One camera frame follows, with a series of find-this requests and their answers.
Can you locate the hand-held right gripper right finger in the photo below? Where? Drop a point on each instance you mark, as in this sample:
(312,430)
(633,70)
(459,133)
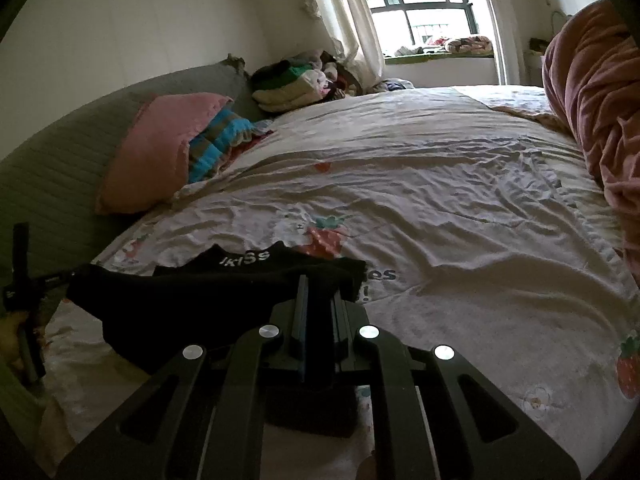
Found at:
(335,330)

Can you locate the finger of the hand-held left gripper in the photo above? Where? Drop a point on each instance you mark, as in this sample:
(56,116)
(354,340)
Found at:
(21,252)
(50,279)

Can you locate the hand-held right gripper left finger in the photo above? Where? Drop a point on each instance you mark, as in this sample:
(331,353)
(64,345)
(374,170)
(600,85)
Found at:
(301,330)

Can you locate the black long-sleeved shirt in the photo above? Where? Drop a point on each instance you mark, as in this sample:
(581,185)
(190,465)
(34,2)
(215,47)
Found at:
(200,300)

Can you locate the person's left forearm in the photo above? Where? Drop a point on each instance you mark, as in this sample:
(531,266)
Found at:
(17,410)

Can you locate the pile of folded clothes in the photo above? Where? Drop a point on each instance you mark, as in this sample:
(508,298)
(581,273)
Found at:
(295,85)

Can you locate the green quilted headboard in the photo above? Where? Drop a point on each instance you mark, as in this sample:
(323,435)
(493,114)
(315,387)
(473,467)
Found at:
(60,170)

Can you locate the pink pillow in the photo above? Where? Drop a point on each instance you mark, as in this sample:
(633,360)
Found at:
(150,155)

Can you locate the white printed bed sheet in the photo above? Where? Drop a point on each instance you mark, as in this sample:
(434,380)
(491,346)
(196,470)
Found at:
(450,185)

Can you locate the blue striped pillow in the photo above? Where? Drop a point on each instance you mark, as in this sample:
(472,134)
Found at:
(220,140)

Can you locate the grey blue cloth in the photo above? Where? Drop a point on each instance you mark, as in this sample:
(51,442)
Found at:
(392,85)

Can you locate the floral blanket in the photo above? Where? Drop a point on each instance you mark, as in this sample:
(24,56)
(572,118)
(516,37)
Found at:
(467,44)

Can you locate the cream curtain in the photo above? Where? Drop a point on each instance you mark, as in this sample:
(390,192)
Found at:
(350,15)
(500,20)

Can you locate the white bedside furniture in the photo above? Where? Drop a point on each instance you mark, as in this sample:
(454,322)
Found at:
(533,62)

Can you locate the pink duvet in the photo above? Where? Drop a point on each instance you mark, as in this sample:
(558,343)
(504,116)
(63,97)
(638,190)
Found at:
(595,100)

